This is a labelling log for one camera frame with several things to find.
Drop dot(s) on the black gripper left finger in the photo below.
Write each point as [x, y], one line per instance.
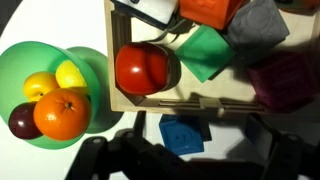
[140, 121]

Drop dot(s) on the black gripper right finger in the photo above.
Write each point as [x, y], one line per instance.
[261, 135]

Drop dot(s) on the blue rubber block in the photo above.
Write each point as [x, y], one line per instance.
[181, 135]

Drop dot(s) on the magenta rubber block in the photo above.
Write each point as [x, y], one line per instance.
[286, 83]

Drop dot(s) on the wooden tray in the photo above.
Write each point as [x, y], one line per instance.
[213, 90]

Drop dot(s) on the green rubber block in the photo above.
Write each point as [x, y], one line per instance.
[205, 53]

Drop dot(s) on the dark grey rubber block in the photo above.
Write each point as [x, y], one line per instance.
[256, 28]

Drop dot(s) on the orange rubber block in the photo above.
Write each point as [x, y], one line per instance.
[210, 11]

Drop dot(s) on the red toy tomato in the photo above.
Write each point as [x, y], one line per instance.
[141, 68]

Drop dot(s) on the toy orange fruit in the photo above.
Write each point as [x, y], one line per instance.
[61, 115]

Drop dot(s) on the yellow toy lemon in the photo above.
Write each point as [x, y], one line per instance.
[70, 76]

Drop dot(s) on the yellow toy peach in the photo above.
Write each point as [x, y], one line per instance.
[38, 85]

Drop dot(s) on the dark purple toy plum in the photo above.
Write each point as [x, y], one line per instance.
[21, 121]

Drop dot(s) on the green plastic bowl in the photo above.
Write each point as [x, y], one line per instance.
[20, 63]

